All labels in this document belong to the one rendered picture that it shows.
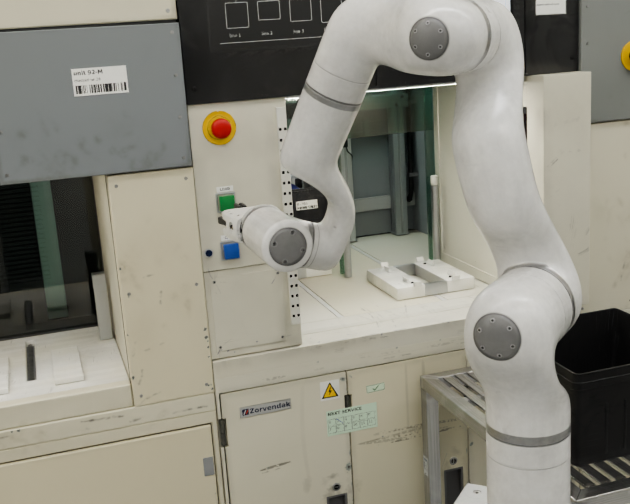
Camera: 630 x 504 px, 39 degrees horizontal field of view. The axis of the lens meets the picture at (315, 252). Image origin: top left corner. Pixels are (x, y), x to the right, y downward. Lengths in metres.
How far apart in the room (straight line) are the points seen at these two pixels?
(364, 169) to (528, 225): 1.65
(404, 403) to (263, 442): 0.34
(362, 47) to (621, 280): 1.18
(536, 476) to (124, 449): 0.92
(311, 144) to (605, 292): 1.10
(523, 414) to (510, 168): 0.34
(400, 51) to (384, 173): 1.72
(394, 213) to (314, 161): 1.54
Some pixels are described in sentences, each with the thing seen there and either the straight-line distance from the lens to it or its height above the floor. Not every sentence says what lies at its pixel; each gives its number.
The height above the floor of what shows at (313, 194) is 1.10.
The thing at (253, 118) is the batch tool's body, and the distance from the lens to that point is 1.80.
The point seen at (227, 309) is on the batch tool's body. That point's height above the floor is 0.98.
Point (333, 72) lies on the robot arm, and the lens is 1.29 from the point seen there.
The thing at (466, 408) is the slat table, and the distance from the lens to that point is 1.86.
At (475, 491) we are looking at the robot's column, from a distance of 1.56.
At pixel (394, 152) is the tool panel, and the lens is 2.82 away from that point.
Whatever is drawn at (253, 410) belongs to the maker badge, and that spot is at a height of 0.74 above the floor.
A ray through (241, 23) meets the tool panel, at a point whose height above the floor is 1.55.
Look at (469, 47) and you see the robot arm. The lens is 1.15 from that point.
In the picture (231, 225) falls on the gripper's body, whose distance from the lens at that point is 1.56.
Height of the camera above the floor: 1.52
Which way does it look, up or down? 14 degrees down
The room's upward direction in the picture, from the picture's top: 4 degrees counter-clockwise
